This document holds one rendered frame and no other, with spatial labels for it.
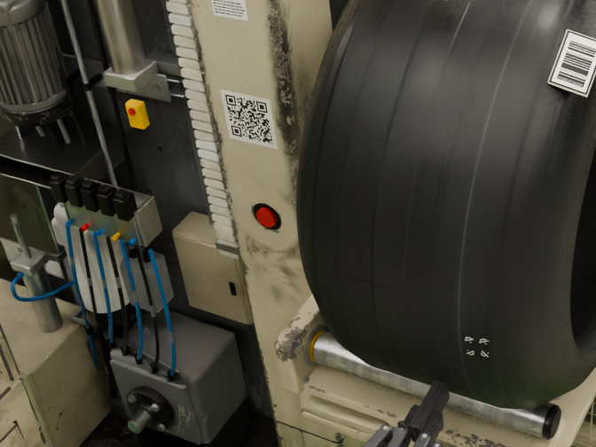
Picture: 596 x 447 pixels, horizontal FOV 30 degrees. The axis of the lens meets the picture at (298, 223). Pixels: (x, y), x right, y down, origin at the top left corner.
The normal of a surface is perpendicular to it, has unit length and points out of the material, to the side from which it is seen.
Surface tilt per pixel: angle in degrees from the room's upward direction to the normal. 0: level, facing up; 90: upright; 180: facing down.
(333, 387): 0
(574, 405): 0
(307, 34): 90
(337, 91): 48
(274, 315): 90
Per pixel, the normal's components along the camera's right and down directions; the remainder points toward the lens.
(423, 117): -0.46, -0.09
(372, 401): -0.12, -0.78
